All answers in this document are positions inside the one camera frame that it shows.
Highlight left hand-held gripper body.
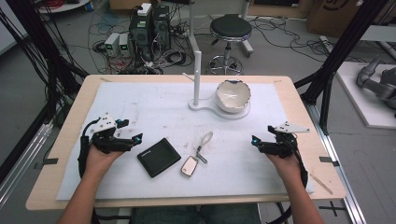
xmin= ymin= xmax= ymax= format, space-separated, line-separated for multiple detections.
xmin=90 ymin=113 xmax=134 ymax=154

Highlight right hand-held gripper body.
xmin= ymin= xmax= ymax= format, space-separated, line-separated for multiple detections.
xmin=257 ymin=120 xmax=311 ymax=159

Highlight person's left hand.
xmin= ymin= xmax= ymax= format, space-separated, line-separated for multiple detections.
xmin=83 ymin=144 xmax=124 ymax=179

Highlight person's right hand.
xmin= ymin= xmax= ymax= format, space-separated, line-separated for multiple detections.
xmin=265 ymin=153 xmax=305 ymax=188

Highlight black wallet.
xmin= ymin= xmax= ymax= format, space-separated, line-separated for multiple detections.
xmin=136 ymin=137 xmax=182 ymax=178

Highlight white table mat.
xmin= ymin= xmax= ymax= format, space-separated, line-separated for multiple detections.
xmin=55 ymin=81 xmax=316 ymax=201

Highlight white bowl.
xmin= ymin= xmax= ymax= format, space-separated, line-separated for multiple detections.
xmin=215 ymin=79 xmax=252 ymax=114

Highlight black tape strip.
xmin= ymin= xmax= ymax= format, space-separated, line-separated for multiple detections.
xmin=33 ymin=157 xmax=60 ymax=171
xmin=318 ymin=156 xmax=341 ymax=168

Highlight thin wooden stick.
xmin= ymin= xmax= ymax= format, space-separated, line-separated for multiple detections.
xmin=309 ymin=173 xmax=334 ymax=196

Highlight small white power box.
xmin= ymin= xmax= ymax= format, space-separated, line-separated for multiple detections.
xmin=119 ymin=33 xmax=131 ymax=57
xmin=104 ymin=32 xmax=121 ymax=54

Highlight black tape cross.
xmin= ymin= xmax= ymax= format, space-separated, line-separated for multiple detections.
xmin=318 ymin=200 xmax=347 ymax=218

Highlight black computer tower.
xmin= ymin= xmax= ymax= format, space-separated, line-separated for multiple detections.
xmin=151 ymin=4 xmax=172 ymax=51
xmin=128 ymin=3 xmax=154 ymax=63

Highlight white platform board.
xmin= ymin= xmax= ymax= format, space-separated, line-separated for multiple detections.
xmin=335 ymin=61 xmax=396 ymax=131

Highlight white metal stand leg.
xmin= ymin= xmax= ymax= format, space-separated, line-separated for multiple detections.
xmin=186 ymin=0 xmax=203 ymax=61
xmin=238 ymin=0 xmax=255 ymax=59

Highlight black round stool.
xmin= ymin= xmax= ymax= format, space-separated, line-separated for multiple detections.
xmin=208 ymin=13 xmax=253 ymax=76

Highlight cardboard box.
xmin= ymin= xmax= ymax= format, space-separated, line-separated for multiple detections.
xmin=305 ymin=0 xmax=369 ymax=39

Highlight white round table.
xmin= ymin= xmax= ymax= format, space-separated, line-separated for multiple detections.
xmin=36 ymin=0 xmax=92 ymax=15

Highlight left hand-held gripper cable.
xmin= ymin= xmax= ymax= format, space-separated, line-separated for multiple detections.
xmin=77 ymin=117 xmax=101 ymax=180

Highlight hand-held gripper cable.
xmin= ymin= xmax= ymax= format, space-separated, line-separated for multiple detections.
xmin=77 ymin=117 xmax=101 ymax=180
xmin=290 ymin=133 xmax=309 ymax=189

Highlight right hand-held gripper cable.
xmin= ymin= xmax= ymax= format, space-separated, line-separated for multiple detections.
xmin=290 ymin=133 xmax=309 ymax=189

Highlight silver key fob with strap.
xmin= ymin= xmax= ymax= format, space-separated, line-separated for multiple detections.
xmin=179 ymin=131 xmax=215 ymax=178

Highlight aluminium rail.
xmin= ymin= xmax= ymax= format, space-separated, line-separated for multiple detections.
xmin=304 ymin=102 xmax=369 ymax=224
xmin=0 ymin=121 xmax=54 ymax=207

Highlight tangle of floor cables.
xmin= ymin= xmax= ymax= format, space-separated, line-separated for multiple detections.
xmin=87 ymin=12 xmax=195 ymax=76

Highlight white stand with post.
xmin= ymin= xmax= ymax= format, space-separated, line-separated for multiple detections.
xmin=182 ymin=50 xmax=252 ymax=121

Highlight black frame strut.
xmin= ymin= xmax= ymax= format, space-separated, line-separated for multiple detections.
xmin=0 ymin=0 xmax=90 ymax=129
xmin=293 ymin=0 xmax=390 ymax=135

